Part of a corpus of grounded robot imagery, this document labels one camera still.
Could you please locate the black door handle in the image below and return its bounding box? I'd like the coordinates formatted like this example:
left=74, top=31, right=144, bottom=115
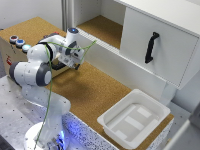
left=144, top=31, right=160, bottom=65

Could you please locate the green cable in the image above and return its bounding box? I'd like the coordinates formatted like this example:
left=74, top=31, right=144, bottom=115
left=33, top=39, right=98, bottom=150

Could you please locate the green button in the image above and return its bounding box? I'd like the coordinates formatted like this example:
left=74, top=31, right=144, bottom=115
left=21, top=43, right=33, bottom=54

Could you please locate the black drawer handle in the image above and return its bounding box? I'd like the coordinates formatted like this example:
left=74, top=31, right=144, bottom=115
left=50, top=61, right=68, bottom=72

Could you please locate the blue button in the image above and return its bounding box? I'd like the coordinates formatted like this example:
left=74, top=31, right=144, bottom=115
left=15, top=38, right=26, bottom=48

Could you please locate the white cabinet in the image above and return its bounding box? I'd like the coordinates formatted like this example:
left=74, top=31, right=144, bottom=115
left=61, top=0, right=200, bottom=108

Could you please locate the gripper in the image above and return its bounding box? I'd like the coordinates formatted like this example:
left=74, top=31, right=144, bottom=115
left=59, top=47, right=85, bottom=70

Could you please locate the white plastic box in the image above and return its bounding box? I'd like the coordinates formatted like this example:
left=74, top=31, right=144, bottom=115
left=96, top=88, right=172, bottom=150

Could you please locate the white sliding door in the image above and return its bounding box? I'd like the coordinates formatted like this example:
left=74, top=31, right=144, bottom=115
left=119, top=6, right=200, bottom=90

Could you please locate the red button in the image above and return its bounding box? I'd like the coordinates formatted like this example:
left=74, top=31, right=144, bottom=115
left=9, top=34, right=19, bottom=45

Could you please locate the wooden drawer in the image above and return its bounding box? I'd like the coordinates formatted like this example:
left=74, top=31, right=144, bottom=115
left=49, top=55, right=80, bottom=80

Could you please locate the wooden drawer box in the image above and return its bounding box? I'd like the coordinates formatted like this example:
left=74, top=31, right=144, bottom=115
left=0, top=16, right=85, bottom=77

